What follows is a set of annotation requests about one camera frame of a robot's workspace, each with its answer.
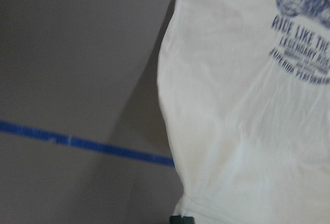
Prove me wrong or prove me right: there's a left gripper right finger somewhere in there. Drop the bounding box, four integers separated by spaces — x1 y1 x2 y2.
181 212 193 224

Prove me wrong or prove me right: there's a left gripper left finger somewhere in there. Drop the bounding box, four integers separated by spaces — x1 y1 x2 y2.
169 214 182 224

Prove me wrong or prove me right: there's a cream long-sleeve graphic shirt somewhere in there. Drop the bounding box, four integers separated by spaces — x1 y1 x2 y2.
157 0 329 223

